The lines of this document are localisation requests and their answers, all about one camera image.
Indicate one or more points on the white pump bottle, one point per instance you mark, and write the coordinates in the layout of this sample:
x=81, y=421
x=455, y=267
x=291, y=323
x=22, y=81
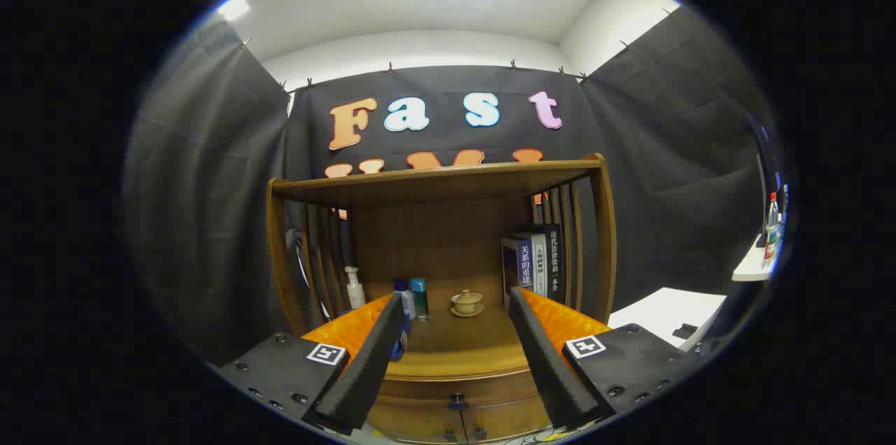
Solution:
x=355, y=289

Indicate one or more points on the beige lidded tea cup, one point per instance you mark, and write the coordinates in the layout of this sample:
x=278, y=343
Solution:
x=467, y=303

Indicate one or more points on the white spine book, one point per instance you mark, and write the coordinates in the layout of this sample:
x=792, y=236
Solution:
x=540, y=263

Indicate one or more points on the clear bottle red cap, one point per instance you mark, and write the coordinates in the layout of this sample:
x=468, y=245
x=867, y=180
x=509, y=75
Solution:
x=771, y=228

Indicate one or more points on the clear bottle teal cap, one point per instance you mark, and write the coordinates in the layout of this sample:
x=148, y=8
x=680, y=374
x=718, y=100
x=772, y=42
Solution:
x=420, y=298

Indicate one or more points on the wooden countertop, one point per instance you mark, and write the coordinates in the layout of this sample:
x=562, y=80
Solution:
x=462, y=347

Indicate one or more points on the clear plastic bottle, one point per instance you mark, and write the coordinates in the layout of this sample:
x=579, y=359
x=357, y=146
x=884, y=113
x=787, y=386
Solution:
x=785, y=203

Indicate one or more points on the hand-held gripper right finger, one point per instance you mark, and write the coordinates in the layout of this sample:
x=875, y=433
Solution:
x=549, y=368

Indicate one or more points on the black backdrop cloth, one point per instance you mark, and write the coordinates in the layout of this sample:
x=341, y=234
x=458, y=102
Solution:
x=210, y=186

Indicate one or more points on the ceiling light panel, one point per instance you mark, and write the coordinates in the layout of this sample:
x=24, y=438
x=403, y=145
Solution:
x=233, y=8

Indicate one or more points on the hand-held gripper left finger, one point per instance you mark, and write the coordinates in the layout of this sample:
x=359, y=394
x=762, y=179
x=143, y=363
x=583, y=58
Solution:
x=367, y=368

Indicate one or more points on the white bottle blue cap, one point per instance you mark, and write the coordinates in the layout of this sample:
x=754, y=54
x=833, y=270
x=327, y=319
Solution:
x=407, y=305

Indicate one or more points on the white side table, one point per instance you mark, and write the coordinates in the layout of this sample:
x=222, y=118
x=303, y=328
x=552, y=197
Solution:
x=752, y=266

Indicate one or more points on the wooden cabinet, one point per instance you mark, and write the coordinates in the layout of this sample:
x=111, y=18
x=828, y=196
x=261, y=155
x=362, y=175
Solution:
x=434, y=235

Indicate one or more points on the black spine book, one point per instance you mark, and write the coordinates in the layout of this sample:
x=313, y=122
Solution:
x=554, y=256

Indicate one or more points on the wooden drawer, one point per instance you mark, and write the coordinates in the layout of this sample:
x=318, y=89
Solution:
x=490, y=389

